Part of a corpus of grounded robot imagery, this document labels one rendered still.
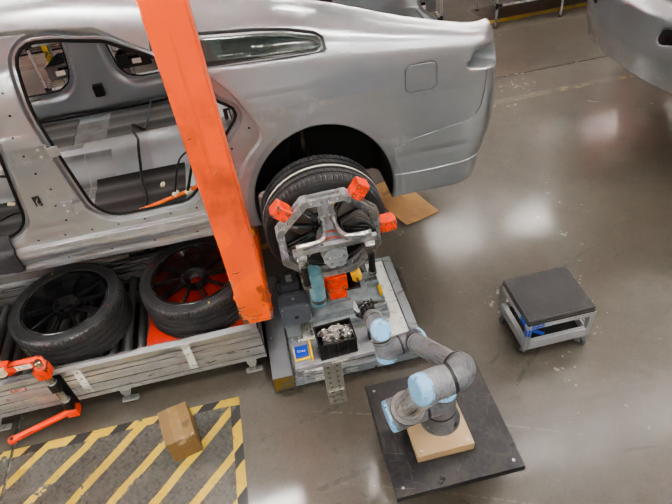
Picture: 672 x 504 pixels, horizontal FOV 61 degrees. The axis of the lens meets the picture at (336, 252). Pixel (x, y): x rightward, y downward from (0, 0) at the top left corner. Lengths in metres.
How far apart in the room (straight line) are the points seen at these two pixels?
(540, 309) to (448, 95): 1.27
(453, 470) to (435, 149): 1.68
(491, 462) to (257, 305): 1.36
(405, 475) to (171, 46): 2.04
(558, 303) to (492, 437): 0.91
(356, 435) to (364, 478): 0.24
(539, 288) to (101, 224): 2.47
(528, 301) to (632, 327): 0.74
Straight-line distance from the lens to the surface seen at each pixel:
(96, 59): 4.73
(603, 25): 4.85
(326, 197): 2.80
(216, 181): 2.48
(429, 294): 3.81
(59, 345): 3.50
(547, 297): 3.41
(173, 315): 3.32
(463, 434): 2.83
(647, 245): 4.41
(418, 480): 2.77
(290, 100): 2.91
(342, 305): 3.47
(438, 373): 2.04
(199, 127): 2.35
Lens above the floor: 2.81
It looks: 43 degrees down
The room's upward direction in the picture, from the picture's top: 8 degrees counter-clockwise
